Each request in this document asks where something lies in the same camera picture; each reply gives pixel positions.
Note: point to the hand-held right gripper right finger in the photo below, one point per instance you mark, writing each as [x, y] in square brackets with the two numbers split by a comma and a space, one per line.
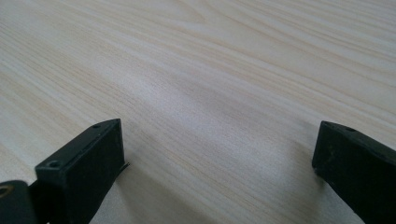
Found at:
[358, 168]

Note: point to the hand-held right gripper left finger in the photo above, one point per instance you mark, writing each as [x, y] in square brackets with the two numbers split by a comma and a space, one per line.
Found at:
[84, 168]

